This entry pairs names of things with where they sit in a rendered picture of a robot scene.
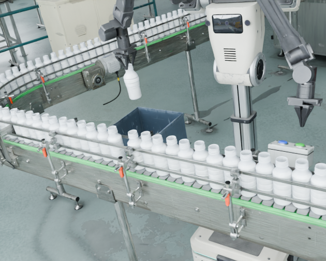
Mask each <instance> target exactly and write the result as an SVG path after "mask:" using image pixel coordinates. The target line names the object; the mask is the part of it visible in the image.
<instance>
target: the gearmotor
mask: <svg viewBox="0 0 326 261"><path fill-rule="evenodd" d="M121 59H122V61H123V63H124V65H126V63H125V59H124V58H121ZM122 68H124V67H123V66H122V65H121V63H120V62H119V61H118V60H117V59H116V58H115V54H110V55H107V56H104V57H102V58H100V59H97V60H96V62H95V65H93V66H90V67H88V68H85V69H84V70H82V73H83V77H84V80H85V84H86V87H87V89H88V90H89V91H90V90H91V89H92V90H95V89H97V88H100V87H102V86H104V85H106V82H105V78H104V76H105V75H108V74H110V73H113V72H115V73H116V74H117V79H118V82H119V85H120V79H119V77H118V70H121V69H122ZM120 93H121V85H120V92H119V94H118V96H119V95H120ZM118 96H117V97H116V98H115V99H117V98H118ZM115 99H113V100H111V101H110V102H112V101H114V100H115ZM110 102H107V103H105V104H108V103H110ZM105 104H103V105H105Z"/></svg>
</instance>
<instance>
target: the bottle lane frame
mask: <svg viewBox="0 0 326 261"><path fill-rule="evenodd" d="M3 141H4V144H5V146H6V147H7V148H11V149H12V150H13V153H14V155H17V156H19V157H17V158H16V160H17V162H18V165H19V166H15V165H14V166H15V169H17V170H20V171H23V172H27V173H30V174H33V175H36V176H39V177H43V178H46V179H49V180H52V181H54V179H55V177H54V175H53V174H52V169H51V166H50V163H49V160H48V158H47V157H44V155H43V152H42V151H39V152H37V150H38V149H39V148H38V147H37V148H36V147H33V146H32V147H31V146H29V145H24V144H20V143H16V142H12V141H10V140H9V141H8V140H5V139H4V140H3ZM49 152H50V155H51V158H52V161H53V164H54V167H55V170H59V169H60V168H61V167H62V163H61V161H64V164H65V167H63V168H65V169H66V170H67V173H68V174H67V175H66V176H65V177H63V178H62V181H61V183H62V184H65V185H69V186H72V187H75V188H78V189H81V190H84V191H87V192H91V193H94V194H97V191H96V187H95V185H96V184H97V183H99V184H103V185H106V186H109V187H110V188H111V189H112V191H113V195H114V198H115V200H117V201H120V202H123V203H126V204H129V198H128V197H127V189H126V186H125V182H124V178H123V177H122V178H121V176H120V173H119V171H117V172H114V169H115V166H114V167H111V166H108V165H103V164H101V163H100V164H99V163H96V162H91V161H88V160H84V159H80V158H77V157H72V156H68V155H65V154H60V153H55V152H51V151H49ZM126 173H127V178H128V181H129V185H130V189H131V192H134V191H135V190H136V189H137V188H138V187H137V182H136V181H140V184H141V187H140V188H139V189H140V190H142V192H143V196H142V197H141V198H140V199H139V200H138V201H137V205H136V207H139V208H142V209H145V210H148V211H152V212H155V213H158V214H162V215H165V216H168V217H171V218H174V219H177V220H180V221H183V222H187V223H190V224H194V225H197V226H200V227H203V228H206V229H210V230H213V231H216V232H219V233H222V234H225V235H228V236H230V234H231V228H230V227H229V223H230V220H229V210H228V206H226V202H225V200H222V199H221V197H222V196H223V195H222V194H221V192H219V193H214V192H211V190H209V191H206V190H202V187H201V188H195V187H193V185H192V186H187V185H184V183H183V184H178V183H176V182H175V181H174V182H170V181H167V179H166V180H163V179H159V177H158V178H154V177H151V175H150V176H146V175H144V174H139V173H136V171H135V172H131V171H129V170H126ZM64 174H65V173H64V170H63V169H61V170H60V171H59V177H60V178H61V177H62V176H63V175H64ZM97 195H98V194H97ZM232 203H233V213H234V221H235V222H236V221H237V220H238V219H239V217H240V216H241V215H240V209H239V208H242V209H244V210H245V216H243V217H242V218H243V219H245V222H246V226H244V227H243V228H242V229H241V231H240V233H239V234H240V237H239V238H238V239H242V240H245V241H248V242H251V243H254V244H258V245H261V246H263V247H267V248H270V249H274V250H277V251H280V252H283V253H286V254H290V255H293V256H296V257H299V258H302V259H306V260H309V261H326V221H325V220H322V216H321V217H320V218H319V219H317V218H314V217H310V216H309V213H308V214H307V215H301V214H297V210H296V211H295V212H290V211H286V210H285V207H284V208H283V209H277V208H274V207H273V205H274V204H272V205H271V206H270V207H269V206H265V205H263V204H262V202H261V203H260V204H257V203H254V202H251V200H250V201H246V200H242V199H241V197H239V198H234V197H232Z"/></svg>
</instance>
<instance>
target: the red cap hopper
mask: <svg viewBox="0 0 326 261"><path fill-rule="evenodd" d="M4 4H5V7H6V10H7V12H10V11H11V9H10V6H9V3H8V2H7V3H4ZM0 14H2V11H1V8H0ZM9 19H10V22H11V25H12V28H13V31H14V34H15V36H16V39H14V38H12V37H11V36H10V34H9V31H8V28H7V25H6V22H5V19H4V17H2V18H1V21H2V24H3V26H4V29H5V32H6V35H7V38H8V41H9V43H10V46H11V47H12V46H14V45H17V44H21V43H22V41H21V38H20V35H19V32H18V29H17V27H16V24H15V21H14V18H13V15H9ZM0 36H2V37H4V35H3V34H1V33H0ZM1 42H5V39H2V40H0V43H1ZM12 42H14V43H12ZM5 48H7V45H5V46H2V47H0V50H1V49H5ZM19 48H20V51H21V54H22V55H20V56H26V55H28V54H26V53H25V51H24V48H23V46H21V47H19ZM15 51H17V50H15V49H12V52H15Z"/></svg>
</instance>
